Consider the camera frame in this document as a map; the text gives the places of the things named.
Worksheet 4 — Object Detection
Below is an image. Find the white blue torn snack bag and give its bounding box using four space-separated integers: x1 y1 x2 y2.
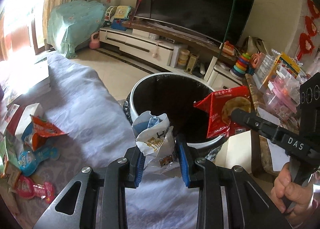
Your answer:
132 111 178 174

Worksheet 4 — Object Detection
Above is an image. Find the blue jelly pouch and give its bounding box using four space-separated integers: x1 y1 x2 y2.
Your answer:
18 146 60 176

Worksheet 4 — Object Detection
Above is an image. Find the white round trash bin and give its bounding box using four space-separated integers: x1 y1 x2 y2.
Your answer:
123 72 226 156

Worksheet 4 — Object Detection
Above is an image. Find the red orange torn wrapper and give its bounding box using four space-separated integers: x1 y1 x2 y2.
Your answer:
15 103 67 151

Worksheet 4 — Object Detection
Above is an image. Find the white tv cabinet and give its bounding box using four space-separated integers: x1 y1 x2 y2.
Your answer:
99 28 242 90

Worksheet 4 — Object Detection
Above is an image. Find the pink kettlebell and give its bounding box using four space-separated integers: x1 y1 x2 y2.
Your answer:
89 31 100 49

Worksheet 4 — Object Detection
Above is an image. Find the red cracker snack bag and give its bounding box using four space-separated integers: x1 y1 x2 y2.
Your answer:
194 86 251 139

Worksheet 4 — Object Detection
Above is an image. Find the teal cloth covered furniture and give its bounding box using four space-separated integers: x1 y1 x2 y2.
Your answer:
47 0 107 59

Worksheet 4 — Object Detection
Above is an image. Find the red white flat box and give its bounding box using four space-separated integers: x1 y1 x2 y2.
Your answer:
1 104 22 135

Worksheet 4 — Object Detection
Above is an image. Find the black flat screen television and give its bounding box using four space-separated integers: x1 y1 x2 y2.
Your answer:
136 0 254 45

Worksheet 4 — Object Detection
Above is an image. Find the toy telephone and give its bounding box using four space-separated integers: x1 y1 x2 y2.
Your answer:
104 5 133 21

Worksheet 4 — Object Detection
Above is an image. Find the stack of children's books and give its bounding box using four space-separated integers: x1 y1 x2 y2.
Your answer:
1 57 51 104

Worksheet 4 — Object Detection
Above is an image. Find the rainbow stacking ring toy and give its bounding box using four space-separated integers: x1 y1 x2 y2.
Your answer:
229 53 251 80

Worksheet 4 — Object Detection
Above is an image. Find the person's right hand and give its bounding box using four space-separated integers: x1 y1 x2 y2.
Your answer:
270 162 319 228

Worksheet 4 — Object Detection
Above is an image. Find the pink jelly pouch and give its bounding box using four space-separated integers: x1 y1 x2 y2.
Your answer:
14 175 55 204

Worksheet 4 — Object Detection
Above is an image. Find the floral tablecloth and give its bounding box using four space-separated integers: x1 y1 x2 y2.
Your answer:
32 52 199 228

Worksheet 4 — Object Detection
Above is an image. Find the green white carton box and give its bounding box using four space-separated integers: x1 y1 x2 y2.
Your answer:
0 134 21 188

